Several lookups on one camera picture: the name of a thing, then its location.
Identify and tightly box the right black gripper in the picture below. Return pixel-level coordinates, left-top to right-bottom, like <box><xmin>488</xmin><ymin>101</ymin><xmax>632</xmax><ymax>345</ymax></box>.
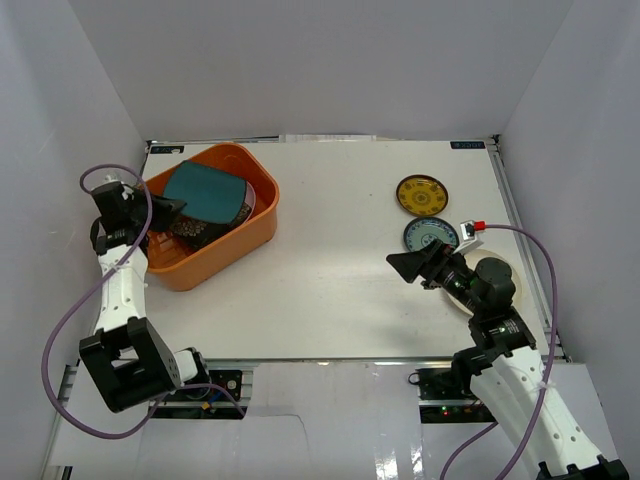
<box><xmin>386</xmin><ymin>239</ymin><xmax>484</xmax><ymax>315</ymax></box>

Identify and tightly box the black floral square plate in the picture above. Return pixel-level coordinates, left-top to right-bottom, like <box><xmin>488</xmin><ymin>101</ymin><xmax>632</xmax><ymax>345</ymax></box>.
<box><xmin>170</xmin><ymin>202</ymin><xmax>252</xmax><ymax>250</ymax></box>

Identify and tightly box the teal square plate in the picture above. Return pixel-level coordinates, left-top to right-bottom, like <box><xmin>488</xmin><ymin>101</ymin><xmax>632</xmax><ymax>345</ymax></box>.
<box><xmin>163</xmin><ymin>161</ymin><xmax>247</xmax><ymax>225</ymax></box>

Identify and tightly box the cream round plate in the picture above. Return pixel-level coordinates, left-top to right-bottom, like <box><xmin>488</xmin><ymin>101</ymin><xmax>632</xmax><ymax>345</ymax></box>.
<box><xmin>442</xmin><ymin>248</ymin><xmax>522</xmax><ymax>316</ymax></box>

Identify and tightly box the pink round plate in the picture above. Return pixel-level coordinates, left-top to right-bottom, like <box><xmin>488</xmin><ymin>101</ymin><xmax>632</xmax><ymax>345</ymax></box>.
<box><xmin>245</xmin><ymin>182</ymin><xmax>256</xmax><ymax>219</ymax></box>

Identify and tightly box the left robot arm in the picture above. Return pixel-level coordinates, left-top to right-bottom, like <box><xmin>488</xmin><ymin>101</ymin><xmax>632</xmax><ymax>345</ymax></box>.
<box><xmin>79</xmin><ymin>180</ymin><xmax>212</xmax><ymax>413</ymax></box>

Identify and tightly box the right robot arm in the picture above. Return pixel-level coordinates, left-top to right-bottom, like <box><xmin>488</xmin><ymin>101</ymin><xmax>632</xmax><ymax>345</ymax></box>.
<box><xmin>386</xmin><ymin>240</ymin><xmax>629</xmax><ymax>479</ymax></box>

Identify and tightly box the orange plastic bin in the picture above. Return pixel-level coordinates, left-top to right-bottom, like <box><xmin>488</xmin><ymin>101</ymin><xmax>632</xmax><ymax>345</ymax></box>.
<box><xmin>148</xmin><ymin>143</ymin><xmax>280</xmax><ymax>291</ymax></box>

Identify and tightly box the blue white round plate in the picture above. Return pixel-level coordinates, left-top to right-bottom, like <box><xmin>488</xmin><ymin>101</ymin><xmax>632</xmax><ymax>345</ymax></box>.
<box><xmin>402</xmin><ymin>217</ymin><xmax>460</xmax><ymax>252</ymax></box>

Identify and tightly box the left blue table label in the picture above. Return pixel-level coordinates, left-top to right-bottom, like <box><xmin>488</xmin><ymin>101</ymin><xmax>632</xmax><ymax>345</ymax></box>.
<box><xmin>149</xmin><ymin>145</ymin><xmax>184</xmax><ymax>155</ymax></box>

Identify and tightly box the blue table label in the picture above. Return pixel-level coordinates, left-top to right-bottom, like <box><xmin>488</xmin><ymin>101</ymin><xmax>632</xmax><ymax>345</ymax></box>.
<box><xmin>450</xmin><ymin>141</ymin><xmax>486</xmax><ymax>150</ymax></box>
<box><xmin>149</xmin><ymin>145</ymin><xmax>184</xmax><ymax>155</ymax></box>

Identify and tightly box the yellow patterned round plate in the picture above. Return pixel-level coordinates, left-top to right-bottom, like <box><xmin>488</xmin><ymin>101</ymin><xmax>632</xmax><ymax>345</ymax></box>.
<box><xmin>395</xmin><ymin>174</ymin><xmax>449</xmax><ymax>217</ymax></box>

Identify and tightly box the right blue table label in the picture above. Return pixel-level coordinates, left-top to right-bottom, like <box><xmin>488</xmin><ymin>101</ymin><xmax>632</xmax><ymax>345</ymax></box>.
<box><xmin>450</xmin><ymin>141</ymin><xmax>486</xmax><ymax>150</ymax></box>

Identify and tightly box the white paper sheet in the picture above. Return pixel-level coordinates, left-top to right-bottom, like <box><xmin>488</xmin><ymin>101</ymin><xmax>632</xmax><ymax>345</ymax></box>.
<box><xmin>278</xmin><ymin>134</ymin><xmax>377</xmax><ymax>143</ymax></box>

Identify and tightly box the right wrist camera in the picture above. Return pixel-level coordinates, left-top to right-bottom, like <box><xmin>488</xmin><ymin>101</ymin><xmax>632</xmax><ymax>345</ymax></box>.
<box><xmin>455</xmin><ymin>220</ymin><xmax>486</xmax><ymax>255</ymax></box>

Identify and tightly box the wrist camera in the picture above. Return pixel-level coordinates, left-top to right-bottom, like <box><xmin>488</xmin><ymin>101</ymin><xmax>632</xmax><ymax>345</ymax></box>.
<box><xmin>455</xmin><ymin>220</ymin><xmax>486</xmax><ymax>255</ymax></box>
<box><xmin>102</xmin><ymin>173</ymin><xmax>124</xmax><ymax>187</ymax></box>

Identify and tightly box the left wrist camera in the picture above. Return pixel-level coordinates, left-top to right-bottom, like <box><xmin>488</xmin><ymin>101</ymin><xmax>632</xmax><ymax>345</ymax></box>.
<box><xmin>102</xmin><ymin>173</ymin><xmax>124</xmax><ymax>187</ymax></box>

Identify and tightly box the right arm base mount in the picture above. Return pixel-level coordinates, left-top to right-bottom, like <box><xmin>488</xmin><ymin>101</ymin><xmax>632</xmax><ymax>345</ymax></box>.
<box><xmin>407</xmin><ymin>368</ymin><xmax>474</xmax><ymax>400</ymax></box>

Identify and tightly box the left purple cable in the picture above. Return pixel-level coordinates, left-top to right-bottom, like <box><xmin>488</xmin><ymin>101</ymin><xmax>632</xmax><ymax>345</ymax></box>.
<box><xmin>41</xmin><ymin>164</ymin><xmax>247</xmax><ymax>441</ymax></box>

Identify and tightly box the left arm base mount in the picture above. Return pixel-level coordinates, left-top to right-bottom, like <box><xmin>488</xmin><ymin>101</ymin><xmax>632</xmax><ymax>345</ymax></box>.
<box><xmin>194</xmin><ymin>369</ymin><xmax>243</xmax><ymax>402</ymax></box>

